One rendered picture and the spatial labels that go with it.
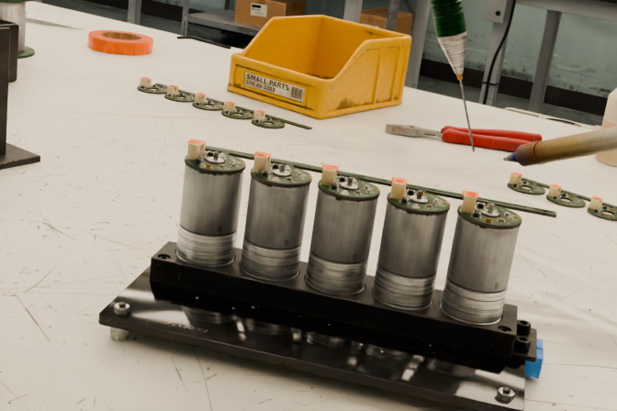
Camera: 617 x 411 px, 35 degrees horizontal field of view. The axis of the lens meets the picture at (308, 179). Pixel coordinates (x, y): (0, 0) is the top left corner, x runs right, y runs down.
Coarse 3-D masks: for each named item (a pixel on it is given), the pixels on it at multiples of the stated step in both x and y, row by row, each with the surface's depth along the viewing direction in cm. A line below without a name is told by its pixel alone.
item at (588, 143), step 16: (608, 128) 32; (528, 144) 35; (544, 144) 34; (560, 144) 33; (576, 144) 33; (592, 144) 32; (608, 144) 32; (528, 160) 35; (544, 160) 34; (560, 160) 34
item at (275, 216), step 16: (288, 176) 39; (256, 192) 39; (272, 192) 38; (288, 192) 38; (304, 192) 39; (256, 208) 39; (272, 208) 39; (288, 208) 39; (304, 208) 39; (256, 224) 39; (272, 224) 39; (288, 224) 39; (304, 224) 40; (256, 240) 39; (272, 240) 39; (288, 240) 39; (256, 256) 39; (272, 256) 39; (288, 256) 39; (256, 272) 39; (272, 272) 39; (288, 272) 40
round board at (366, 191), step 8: (344, 176) 40; (320, 184) 39; (336, 184) 38; (360, 184) 39; (368, 184) 40; (328, 192) 38; (336, 192) 38; (352, 192) 38; (360, 192) 38; (368, 192) 39; (376, 192) 39; (360, 200) 38
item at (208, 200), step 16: (208, 160) 40; (192, 176) 39; (208, 176) 39; (224, 176) 39; (240, 176) 40; (192, 192) 39; (208, 192) 39; (224, 192) 39; (240, 192) 40; (192, 208) 39; (208, 208) 39; (224, 208) 39; (192, 224) 40; (208, 224) 39; (224, 224) 40; (192, 240) 40; (208, 240) 40; (224, 240) 40; (176, 256) 41; (192, 256) 40; (208, 256) 40; (224, 256) 40
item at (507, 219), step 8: (480, 208) 38; (496, 208) 39; (504, 208) 39; (464, 216) 37; (472, 216) 37; (480, 216) 38; (504, 216) 38; (512, 216) 38; (480, 224) 37; (488, 224) 37; (496, 224) 37; (504, 224) 37; (512, 224) 37; (520, 224) 37
